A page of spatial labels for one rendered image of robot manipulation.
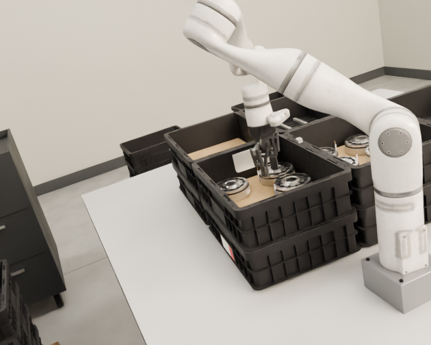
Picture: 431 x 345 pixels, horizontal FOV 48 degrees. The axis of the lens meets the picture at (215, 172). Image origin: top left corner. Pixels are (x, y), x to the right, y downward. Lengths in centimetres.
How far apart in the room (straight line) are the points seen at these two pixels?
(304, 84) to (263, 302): 51
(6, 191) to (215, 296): 148
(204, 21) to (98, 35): 353
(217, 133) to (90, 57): 276
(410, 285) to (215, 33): 63
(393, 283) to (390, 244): 8
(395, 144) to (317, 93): 17
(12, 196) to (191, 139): 102
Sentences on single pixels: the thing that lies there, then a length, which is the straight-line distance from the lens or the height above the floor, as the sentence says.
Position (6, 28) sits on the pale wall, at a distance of 441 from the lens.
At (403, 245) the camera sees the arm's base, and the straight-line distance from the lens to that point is 103.
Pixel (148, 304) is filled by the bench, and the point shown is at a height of 70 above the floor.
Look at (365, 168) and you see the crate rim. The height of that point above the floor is 92.
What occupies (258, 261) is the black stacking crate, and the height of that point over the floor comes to 78.
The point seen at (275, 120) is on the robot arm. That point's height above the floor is 103.
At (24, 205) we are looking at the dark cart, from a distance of 249.
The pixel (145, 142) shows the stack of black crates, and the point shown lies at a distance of 316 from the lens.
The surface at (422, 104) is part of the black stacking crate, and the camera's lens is 174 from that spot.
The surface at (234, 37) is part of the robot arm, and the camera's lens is 110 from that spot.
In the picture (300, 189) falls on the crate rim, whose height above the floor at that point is 93.
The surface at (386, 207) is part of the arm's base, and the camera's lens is 101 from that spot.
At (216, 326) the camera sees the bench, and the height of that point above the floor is 70.
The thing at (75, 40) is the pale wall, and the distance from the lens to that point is 444.
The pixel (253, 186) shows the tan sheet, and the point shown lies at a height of 83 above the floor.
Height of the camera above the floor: 140
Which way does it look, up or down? 21 degrees down
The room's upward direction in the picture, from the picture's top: 14 degrees counter-clockwise
